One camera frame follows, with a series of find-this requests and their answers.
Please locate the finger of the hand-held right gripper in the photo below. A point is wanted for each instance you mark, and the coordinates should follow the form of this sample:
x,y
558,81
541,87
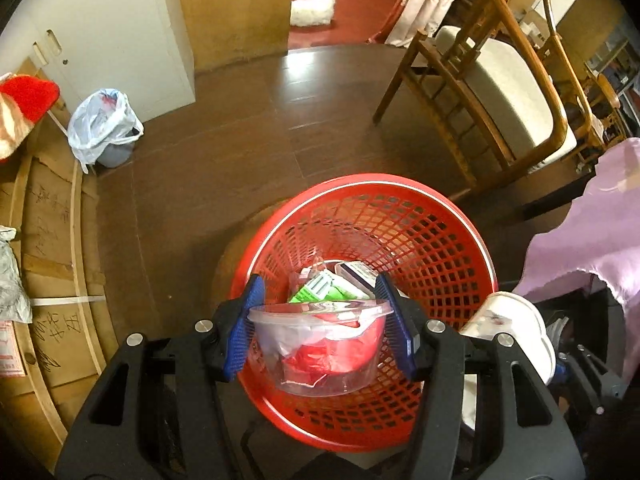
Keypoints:
x,y
585,375

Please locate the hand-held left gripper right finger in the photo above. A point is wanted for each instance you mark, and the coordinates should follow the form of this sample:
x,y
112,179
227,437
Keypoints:
x,y
395,330

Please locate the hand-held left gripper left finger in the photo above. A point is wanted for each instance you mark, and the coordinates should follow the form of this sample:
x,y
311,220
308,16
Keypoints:
x,y
245,330

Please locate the clear plastic bowl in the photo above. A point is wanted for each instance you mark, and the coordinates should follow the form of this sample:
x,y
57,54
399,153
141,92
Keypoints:
x,y
345,382

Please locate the red wrapper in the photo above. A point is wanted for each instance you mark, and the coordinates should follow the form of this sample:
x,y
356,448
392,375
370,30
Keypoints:
x,y
320,360

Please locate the red plastic mesh basket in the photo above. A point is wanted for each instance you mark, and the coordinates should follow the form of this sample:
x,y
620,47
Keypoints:
x,y
400,240

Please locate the white purple box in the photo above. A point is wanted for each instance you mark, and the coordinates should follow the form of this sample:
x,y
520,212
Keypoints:
x,y
357,275

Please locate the purple printed tablecloth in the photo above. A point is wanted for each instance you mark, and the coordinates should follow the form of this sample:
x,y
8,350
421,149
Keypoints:
x,y
600,220

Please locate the large flat cardboard package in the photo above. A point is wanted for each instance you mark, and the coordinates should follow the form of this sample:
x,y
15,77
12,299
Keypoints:
x,y
55,240

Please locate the wooden armchair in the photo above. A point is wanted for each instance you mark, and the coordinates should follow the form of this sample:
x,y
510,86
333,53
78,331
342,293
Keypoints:
x,y
450,125

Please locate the grey waste bin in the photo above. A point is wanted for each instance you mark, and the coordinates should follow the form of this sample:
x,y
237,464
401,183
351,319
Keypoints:
x,y
117,155

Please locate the grey crumpled plastic bag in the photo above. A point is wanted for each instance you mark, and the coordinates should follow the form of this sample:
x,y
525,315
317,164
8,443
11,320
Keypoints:
x,y
12,285

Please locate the white plastic bin bag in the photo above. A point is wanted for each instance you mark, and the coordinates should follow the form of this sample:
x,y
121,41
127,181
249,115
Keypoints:
x,y
95,120

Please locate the beige seat cushion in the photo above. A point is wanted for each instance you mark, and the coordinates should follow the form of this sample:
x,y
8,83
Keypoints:
x,y
510,95

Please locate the wooden chair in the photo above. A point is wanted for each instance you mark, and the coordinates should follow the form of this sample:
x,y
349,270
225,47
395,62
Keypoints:
x,y
607,100

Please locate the white cabinet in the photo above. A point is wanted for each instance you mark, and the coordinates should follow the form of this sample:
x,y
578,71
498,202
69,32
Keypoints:
x,y
125,35

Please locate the large brown cardboard box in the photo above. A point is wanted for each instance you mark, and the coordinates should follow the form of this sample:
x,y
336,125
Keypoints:
x,y
235,10

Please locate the red plush cloth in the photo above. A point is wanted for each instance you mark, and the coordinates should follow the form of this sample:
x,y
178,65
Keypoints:
x,y
27,95

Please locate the white fluffy dog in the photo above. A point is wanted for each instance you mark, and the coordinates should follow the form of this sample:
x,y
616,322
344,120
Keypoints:
x,y
312,7

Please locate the white red patterned curtain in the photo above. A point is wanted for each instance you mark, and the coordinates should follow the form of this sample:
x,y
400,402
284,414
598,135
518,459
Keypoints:
x,y
430,0

